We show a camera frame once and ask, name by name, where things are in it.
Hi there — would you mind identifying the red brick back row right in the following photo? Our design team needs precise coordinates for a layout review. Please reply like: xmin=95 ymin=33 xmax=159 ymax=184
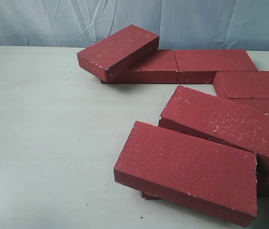
xmin=174 ymin=50 xmax=258 ymax=84

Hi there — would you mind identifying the pale blue backdrop cloth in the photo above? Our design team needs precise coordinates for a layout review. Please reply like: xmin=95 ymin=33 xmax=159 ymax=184
xmin=0 ymin=0 xmax=269 ymax=51

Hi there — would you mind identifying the red brick back row left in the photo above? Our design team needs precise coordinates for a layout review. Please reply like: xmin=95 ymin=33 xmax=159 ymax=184
xmin=110 ymin=50 xmax=178 ymax=84

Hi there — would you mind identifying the red brick front row hidden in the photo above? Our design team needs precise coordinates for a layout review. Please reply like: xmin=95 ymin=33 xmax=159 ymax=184
xmin=142 ymin=192 xmax=161 ymax=200

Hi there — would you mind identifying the red brick with white specks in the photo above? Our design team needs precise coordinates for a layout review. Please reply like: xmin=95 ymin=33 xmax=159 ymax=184
xmin=158 ymin=86 xmax=269 ymax=172

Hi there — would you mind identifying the red brick third row right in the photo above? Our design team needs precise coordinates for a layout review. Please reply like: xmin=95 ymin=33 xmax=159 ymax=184
xmin=230 ymin=99 xmax=269 ymax=114

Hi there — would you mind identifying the large red brick front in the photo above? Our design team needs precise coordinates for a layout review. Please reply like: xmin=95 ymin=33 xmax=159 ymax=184
xmin=114 ymin=121 xmax=257 ymax=227

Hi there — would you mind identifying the tilted red brick back left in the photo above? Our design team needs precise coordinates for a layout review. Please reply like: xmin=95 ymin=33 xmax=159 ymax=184
xmin=77 ymin=24 xmax=159 ymax=83

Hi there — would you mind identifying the red brick second row right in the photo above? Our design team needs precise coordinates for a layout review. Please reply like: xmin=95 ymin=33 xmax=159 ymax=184
xmin=213 ymin=71 xmax=269 ymax=99

